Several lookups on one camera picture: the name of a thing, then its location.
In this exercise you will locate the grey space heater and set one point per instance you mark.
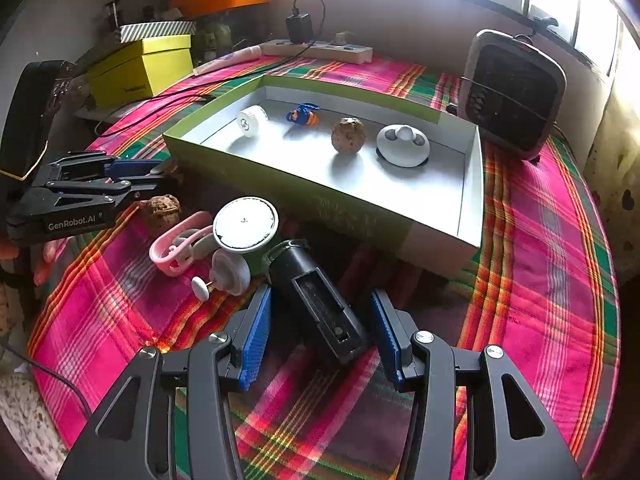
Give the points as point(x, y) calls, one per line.
point(510, 95)

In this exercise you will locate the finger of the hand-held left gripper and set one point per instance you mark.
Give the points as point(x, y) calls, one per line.
point(100, 187)
point(135, 168)

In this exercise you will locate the white egg-shaped device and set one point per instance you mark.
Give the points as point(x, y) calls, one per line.
point(400, 152)

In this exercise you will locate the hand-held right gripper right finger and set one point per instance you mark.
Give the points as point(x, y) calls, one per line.
point(387, 340)

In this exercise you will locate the striped box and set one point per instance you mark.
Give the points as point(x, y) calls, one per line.
point(160, 30)

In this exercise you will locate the brown walnut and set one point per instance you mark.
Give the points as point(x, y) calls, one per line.
point(160, 210)
point(347, 136)

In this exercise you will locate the patterned curtain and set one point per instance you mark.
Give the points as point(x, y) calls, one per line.
point(612, 170)

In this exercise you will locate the black handheld device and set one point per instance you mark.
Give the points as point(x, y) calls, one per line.
point(310, 280)

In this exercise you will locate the black charger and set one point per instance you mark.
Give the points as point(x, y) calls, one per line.
point(299, 27)

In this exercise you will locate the white power strip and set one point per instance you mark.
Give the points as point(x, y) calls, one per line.
point(340, 52)

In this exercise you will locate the round green tin white lid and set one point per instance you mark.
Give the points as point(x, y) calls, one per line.
point(245, 222)

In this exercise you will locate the white knobbed disc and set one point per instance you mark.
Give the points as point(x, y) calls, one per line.
point(230, 272)

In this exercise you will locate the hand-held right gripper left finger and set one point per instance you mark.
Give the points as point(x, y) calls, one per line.
point(255, 340)

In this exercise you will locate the person's left hand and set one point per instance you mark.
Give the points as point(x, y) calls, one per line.
point(47, 250)

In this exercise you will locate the plaid tablecloth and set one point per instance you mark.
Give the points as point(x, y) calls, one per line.
point(525, 260)

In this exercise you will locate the yellow box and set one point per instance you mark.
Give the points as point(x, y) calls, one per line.
point(130, 80)

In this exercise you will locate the small white plug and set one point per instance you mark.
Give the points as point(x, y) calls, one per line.
point(341, 38)

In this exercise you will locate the green cardboard box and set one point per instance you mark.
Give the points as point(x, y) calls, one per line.
point(350, 180)

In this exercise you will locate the white tube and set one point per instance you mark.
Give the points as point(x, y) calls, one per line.
point(225, 60)

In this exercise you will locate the dark carved container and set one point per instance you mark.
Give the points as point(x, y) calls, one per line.
point(30, 120)

